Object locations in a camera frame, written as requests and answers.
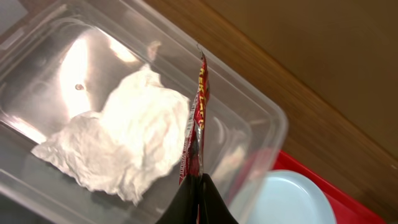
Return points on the red serving tray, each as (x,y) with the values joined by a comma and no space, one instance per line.
(346,209)

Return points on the clear plastic bin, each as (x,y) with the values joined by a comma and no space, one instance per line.
(69,58)

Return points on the light blue plate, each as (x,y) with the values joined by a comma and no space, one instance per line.
(286,197)

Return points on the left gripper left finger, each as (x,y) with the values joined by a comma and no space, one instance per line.
(184,207)

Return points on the red snack wrapper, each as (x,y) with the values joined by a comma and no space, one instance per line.
(192,155)

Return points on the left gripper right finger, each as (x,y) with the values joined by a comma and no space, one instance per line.
(211,205)

